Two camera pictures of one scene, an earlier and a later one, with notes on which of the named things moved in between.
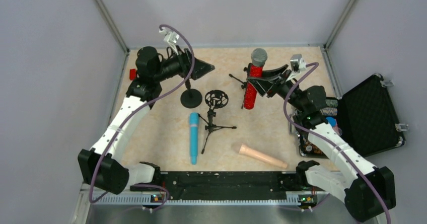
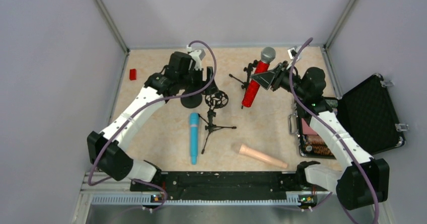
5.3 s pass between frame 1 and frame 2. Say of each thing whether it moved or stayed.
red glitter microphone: moved
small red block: stayed
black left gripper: moved
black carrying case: stayed
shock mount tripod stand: stayed
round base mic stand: stayed
